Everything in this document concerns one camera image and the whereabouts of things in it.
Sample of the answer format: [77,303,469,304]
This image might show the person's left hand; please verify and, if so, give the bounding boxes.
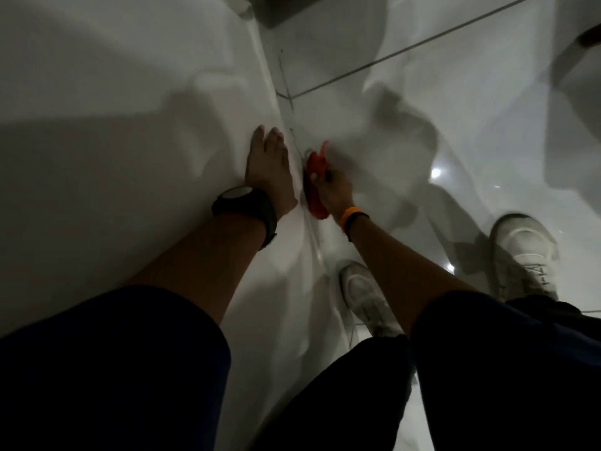
[244,125,298,220]

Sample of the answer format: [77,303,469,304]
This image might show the person's right hand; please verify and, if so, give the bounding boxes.
[308,156,356,224]

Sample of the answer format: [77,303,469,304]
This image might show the red plastic tool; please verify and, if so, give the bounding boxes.
[303,140,332,220]

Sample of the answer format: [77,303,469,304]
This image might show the white bed sheet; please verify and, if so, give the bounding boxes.
[0,0,364,451]

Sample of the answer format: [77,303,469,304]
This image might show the person's left forearm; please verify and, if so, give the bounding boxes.
[127,212,268,325]

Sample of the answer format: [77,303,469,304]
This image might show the person's right forearm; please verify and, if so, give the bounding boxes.
[349,216,478,337]

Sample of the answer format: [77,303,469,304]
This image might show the orange wristband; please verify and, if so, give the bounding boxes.
[339,207,363,233]

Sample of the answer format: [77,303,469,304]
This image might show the black wristband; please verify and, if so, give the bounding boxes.
[345,212,370,243]

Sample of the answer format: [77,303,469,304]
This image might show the black wristwatch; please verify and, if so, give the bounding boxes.
[211,185,278,250]

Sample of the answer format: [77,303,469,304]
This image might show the white sneaker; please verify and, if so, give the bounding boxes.
[338,260,405,339]
[489,213,561,304]

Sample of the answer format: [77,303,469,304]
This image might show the black trousers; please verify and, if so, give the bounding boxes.
[253,296,601,451]

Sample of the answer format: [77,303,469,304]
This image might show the dark blue shirt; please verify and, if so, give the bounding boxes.
[0,284,601,451]

